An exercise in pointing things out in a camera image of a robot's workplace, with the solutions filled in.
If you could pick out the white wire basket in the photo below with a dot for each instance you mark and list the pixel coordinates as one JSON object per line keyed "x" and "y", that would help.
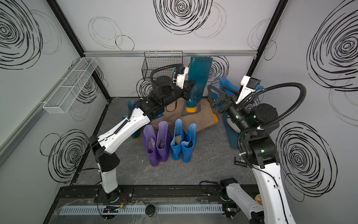
{"x": 71, "y": 86}

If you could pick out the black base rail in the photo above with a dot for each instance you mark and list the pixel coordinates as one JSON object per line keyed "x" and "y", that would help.
{"x": 131, "y": 193}

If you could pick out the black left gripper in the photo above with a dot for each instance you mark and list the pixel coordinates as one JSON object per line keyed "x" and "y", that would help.
{"x": 185, "y": 90}

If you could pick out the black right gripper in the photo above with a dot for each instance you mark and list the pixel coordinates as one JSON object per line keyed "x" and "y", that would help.
{"x": 230, "y": 101}

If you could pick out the purple rain boot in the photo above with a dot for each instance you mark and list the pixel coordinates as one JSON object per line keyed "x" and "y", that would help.
{"x": 150, "y": 140}
{"x": 163, "y": 141}

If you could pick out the black round knob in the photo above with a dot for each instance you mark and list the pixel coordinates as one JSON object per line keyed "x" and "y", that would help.
{"x": 150, "y": 210}

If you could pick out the red round tin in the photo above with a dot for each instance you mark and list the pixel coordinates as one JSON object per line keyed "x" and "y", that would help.
{"x": 258, "y": 199}

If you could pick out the black wire basket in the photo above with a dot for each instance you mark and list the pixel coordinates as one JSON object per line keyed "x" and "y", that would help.
{"x": 157, "y": 59}

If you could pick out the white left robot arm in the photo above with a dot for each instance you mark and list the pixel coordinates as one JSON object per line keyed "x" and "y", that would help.
{"x": 169, "y": 85}

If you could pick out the grey round plate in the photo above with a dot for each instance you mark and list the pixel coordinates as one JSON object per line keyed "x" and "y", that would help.
{"x": 233, "y": 125}

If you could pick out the small black packet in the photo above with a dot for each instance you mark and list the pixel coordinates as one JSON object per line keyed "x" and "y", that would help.
{"x": 240, "y": 162}

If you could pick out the dark green rain boot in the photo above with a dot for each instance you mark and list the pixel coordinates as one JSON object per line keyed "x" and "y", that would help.
{"x": 131, "y": 105}
{"x": 199, "y": 70}

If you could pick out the teal square tray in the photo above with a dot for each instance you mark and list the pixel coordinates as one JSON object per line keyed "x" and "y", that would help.
{"x": 232, "y": 135}

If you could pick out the white slotted cable duct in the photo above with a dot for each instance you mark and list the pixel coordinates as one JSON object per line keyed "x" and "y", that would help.
{"x": 140, "y": 209}

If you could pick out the beige rain boot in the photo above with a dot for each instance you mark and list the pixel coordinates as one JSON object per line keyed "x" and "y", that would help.
{"x": 205, "y": 118}
{"x": 171, "y": 113}

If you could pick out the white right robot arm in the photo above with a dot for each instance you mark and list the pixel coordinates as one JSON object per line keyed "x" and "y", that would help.
{"x": 259, "y": 152}

